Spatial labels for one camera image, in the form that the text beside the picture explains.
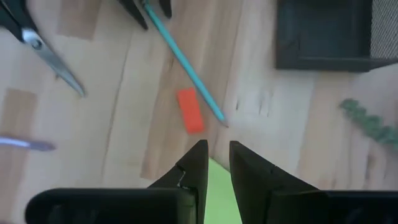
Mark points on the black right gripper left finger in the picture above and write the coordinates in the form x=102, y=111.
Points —
x=186, y=186

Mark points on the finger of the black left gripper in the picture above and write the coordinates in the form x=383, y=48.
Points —
x=133, y=11
x=166, y=7

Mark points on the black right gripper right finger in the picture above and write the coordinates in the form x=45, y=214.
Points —
x=264, y=193

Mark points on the green cloth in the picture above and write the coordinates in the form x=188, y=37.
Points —
x=220, y=196

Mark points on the teal pen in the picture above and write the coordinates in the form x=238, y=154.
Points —
x=183, y=60

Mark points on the orange-red eraser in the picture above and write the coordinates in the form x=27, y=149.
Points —
x=190, y=110

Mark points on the black and red scissors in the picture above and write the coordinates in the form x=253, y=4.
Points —
x=46, y=54

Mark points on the purple pen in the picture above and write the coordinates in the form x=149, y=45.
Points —
x=25, y=144

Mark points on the black mesh desk organizer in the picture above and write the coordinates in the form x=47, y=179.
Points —
x=323, y=34

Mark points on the succulent plant in black pot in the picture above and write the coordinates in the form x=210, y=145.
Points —
x=370, y=124

